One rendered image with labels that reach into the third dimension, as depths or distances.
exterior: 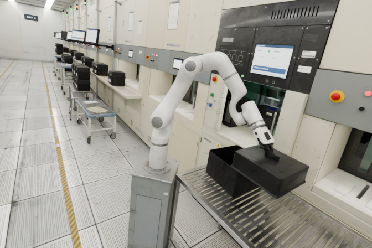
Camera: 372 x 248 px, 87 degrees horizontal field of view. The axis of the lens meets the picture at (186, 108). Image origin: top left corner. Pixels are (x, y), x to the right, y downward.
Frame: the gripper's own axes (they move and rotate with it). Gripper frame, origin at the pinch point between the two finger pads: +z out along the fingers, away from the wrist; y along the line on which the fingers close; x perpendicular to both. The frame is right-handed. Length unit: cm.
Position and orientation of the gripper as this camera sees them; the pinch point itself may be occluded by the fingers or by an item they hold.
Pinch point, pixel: (270, 153)
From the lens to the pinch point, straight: 119.2
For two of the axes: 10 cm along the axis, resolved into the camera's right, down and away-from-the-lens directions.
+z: 3.0, 8.8, -3.6
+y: 8.2, -0.5, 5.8
